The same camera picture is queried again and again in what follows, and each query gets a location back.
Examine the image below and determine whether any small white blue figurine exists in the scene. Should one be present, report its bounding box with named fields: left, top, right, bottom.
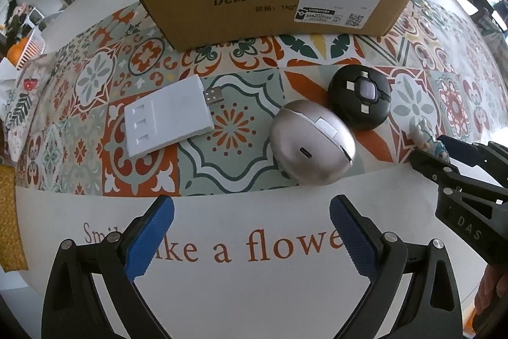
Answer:
left=408, top=120, right=452, bottom=166

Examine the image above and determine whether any person's right hand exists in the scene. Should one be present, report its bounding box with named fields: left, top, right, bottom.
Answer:
left=473, top=265, right=508, bottom=336

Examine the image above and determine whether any patterned table cloth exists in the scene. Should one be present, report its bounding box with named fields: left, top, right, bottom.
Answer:
left=0, top=0, right=508, bottom=339

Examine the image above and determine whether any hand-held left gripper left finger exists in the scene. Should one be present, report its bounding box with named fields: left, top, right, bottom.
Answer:
left=41, top=195, right=176, bottom=339

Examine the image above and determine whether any white shoe shelf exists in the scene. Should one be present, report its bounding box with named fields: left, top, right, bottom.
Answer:
left=0, top=0, right=45, bottom=42

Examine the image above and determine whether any yellow wicker box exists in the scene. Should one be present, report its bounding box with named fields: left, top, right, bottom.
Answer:
left=0, top=163, right=29, bottom=273

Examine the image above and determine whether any black round gadget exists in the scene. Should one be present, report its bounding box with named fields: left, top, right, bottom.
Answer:
left=327, top=64, right=393, bottom=132

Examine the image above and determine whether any orange fruit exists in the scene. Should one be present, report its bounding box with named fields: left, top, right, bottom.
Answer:
left=7, top=37, right=29, bottom=62

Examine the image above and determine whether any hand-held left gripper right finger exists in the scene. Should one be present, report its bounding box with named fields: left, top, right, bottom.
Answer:
left=329, top=194, right=463, bottom=339

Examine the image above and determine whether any white flat usb hub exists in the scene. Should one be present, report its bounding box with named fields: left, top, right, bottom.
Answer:
left=124, top=74, right=224, bottom=159

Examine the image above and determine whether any silver computer mouse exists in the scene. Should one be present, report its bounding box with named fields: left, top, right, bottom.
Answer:
left=270, top=99, right=357, bottom=187

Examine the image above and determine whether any white fruit basket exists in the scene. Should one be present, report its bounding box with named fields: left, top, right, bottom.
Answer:
left=17, top=26, right=47, bottom=64

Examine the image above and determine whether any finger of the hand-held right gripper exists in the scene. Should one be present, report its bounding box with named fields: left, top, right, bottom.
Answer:
left=409, top=149, right=463, bottom=189
left=438, top=135, right=491, bottom=166

